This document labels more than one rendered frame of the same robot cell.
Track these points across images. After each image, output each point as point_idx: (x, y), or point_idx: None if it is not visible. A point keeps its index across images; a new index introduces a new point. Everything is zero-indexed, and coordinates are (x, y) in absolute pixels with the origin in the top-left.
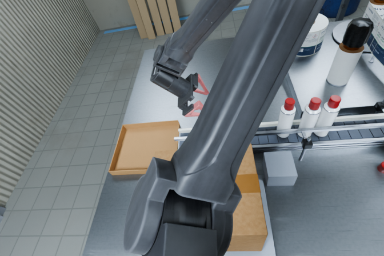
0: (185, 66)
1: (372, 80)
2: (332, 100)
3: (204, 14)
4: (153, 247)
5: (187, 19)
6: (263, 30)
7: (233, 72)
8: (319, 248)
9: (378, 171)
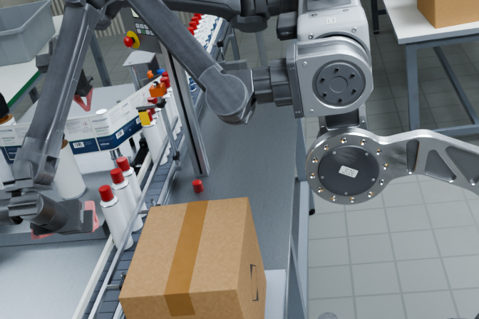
0: (58, 161)
1: (93, 169)
2: (122, 161)
3: (71, 75)
4: (244, 83)
5: (39, 105)
6: (168, 11)
7: (176, 28)
8: (267, 241)
9: (200, 193)
